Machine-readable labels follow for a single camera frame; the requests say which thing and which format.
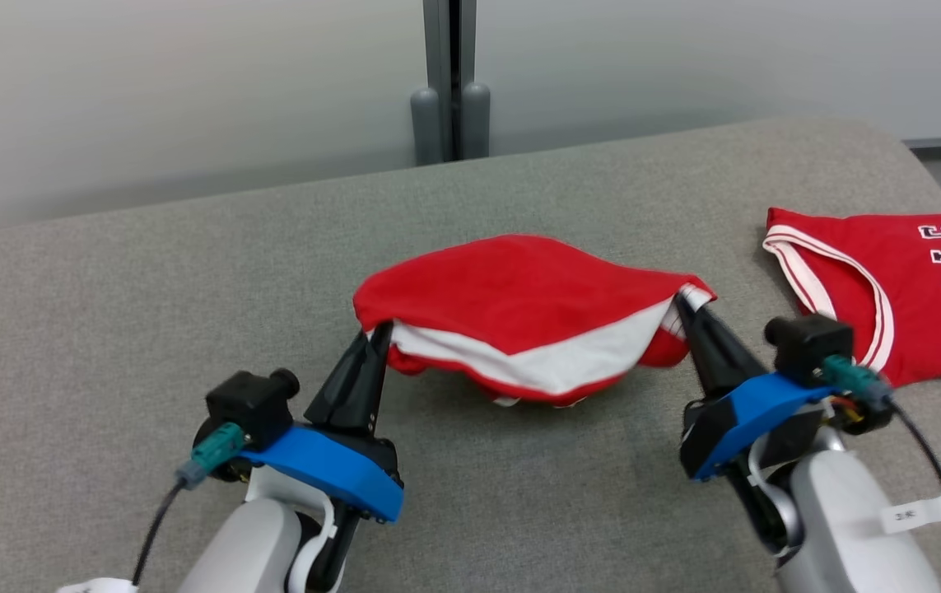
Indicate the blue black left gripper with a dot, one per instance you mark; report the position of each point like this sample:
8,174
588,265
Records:
338,473

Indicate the red Bulls basketball jersey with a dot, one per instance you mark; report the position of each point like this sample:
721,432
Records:
906,280

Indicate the teal camera connector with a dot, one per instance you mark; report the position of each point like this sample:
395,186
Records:
853,377
215,453

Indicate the red white-sleeved t-shirt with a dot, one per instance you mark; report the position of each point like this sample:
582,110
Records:
519,296

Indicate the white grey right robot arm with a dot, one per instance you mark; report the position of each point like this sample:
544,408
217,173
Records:
857,527

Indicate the grey cylindrical post foot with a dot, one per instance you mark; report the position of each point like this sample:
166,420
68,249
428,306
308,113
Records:
476,119
426,128

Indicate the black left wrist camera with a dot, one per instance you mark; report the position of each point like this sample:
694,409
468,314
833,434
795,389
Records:
252,403

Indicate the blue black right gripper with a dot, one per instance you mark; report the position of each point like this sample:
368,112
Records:
746,412

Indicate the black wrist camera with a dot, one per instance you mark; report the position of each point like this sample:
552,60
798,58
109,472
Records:
252,403
808,346

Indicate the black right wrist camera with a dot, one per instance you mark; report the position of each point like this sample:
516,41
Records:
808,346

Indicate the grey metal partition post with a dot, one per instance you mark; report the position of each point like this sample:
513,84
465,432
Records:
449,49

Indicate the teal right camera connector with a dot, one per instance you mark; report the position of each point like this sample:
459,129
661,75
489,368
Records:
853,377

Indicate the teal left camera connector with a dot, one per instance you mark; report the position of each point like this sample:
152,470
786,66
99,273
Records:
215,453

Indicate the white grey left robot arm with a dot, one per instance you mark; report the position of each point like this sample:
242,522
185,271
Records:
248,552

